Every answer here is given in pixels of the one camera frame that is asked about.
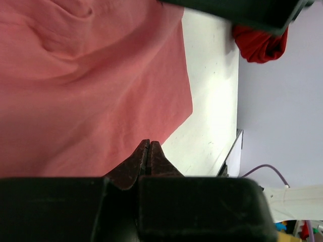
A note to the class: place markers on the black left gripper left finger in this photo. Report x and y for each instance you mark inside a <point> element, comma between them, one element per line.
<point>74,208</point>

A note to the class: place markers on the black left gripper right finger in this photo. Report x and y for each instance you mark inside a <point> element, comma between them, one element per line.
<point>172,207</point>

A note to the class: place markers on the salmon pink t shirt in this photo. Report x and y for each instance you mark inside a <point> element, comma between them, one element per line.
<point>84,82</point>

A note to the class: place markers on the red t shirt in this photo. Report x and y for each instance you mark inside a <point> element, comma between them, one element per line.
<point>258,46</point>

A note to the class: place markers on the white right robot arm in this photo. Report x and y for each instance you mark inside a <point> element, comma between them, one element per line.
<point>271,16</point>

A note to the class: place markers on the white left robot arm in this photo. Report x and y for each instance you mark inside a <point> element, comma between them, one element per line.
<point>295,204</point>

